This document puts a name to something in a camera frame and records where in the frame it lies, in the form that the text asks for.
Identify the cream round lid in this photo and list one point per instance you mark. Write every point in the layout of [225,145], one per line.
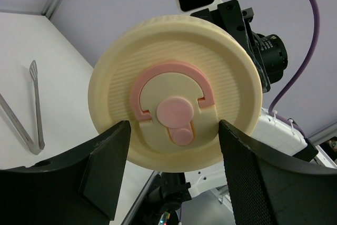
[174,78]

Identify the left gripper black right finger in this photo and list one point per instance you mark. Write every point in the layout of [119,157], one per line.
[267,186]

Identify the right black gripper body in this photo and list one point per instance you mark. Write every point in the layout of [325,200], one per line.
[268,53]

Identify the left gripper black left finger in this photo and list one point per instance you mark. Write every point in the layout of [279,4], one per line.
[79,186]

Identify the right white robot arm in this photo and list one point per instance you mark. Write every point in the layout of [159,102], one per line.
[283,136]

